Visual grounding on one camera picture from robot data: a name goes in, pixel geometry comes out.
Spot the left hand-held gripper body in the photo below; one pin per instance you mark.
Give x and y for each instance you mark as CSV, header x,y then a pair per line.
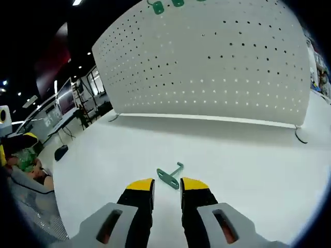
x,y
5,118

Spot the black tripod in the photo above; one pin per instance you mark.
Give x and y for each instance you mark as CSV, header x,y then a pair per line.
x,y
84,108

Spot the small black rounded object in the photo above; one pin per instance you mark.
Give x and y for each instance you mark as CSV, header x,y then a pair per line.
x,y
60,153

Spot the large hanging red screen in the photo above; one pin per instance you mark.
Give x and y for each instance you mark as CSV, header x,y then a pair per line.
x,y
51,59

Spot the grey mesh chair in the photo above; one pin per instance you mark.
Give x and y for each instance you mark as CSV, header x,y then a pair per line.
x,y
41,214

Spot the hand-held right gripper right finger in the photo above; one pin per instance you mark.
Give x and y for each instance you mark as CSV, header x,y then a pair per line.
x,y
199,206

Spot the white perforated mounting plate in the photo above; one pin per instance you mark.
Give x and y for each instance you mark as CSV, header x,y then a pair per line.
x,y
207,72

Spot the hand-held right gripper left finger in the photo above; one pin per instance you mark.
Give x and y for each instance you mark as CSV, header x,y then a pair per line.
x,y
134,206

